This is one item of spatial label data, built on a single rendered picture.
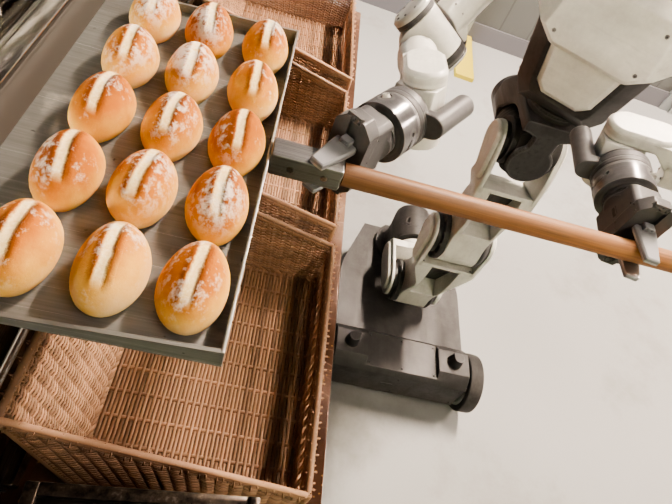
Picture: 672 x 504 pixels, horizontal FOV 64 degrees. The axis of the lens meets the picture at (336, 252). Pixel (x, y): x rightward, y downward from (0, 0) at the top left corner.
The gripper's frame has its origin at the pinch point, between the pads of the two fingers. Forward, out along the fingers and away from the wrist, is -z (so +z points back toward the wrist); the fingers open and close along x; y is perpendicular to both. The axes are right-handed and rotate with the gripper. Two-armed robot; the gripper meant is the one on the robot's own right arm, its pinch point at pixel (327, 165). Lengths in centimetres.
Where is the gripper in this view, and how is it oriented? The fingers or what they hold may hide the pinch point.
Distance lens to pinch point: 67.6
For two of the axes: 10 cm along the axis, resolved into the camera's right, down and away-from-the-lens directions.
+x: -2.8, 5.8, 7.6
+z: 6.1, -5.0, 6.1
